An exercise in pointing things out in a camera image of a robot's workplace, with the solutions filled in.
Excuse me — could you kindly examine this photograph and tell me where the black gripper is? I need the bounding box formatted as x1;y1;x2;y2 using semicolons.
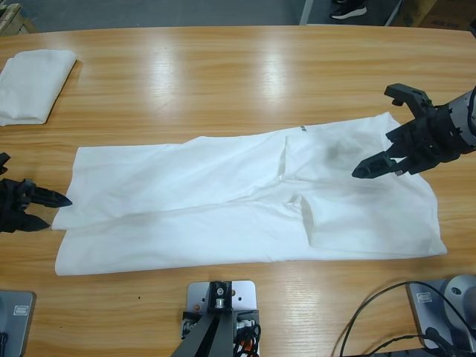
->
351;102;473;180
0;178;74;234

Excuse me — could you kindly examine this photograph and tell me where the cardboard box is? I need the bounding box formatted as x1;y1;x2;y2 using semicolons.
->
392;0;476;30

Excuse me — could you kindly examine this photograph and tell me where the thin dark base cable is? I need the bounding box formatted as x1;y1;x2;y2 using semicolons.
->
366;333;453;357

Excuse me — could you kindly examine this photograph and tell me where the white t-shirt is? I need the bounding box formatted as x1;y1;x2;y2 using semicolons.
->
54;113;448;277

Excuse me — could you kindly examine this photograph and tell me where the white mount block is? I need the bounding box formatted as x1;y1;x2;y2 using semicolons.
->
184;280;260;357

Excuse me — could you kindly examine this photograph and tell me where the white metal leg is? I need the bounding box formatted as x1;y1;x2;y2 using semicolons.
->
299;0;318;26

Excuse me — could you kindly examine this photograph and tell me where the orange and black cable bundle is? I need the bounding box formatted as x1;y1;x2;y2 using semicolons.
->
233;321;263;357

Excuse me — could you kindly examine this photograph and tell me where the long black cable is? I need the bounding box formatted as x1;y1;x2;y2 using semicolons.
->
341;281;469;357

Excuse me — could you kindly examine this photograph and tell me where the black sneaker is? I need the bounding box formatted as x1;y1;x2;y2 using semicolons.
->
329;0;369;20

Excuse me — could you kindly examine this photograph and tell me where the grey metal leg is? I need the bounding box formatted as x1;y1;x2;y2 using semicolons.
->
384;0;405;27

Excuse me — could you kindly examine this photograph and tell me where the wooden pallet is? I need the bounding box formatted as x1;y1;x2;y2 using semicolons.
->
0;2;37;36

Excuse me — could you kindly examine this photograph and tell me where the grey base plate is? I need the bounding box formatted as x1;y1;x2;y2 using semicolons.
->
407;280;476;350
0;290;37;357

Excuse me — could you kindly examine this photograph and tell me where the folded white cloth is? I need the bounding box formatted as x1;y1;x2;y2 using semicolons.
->
0;49;78;127

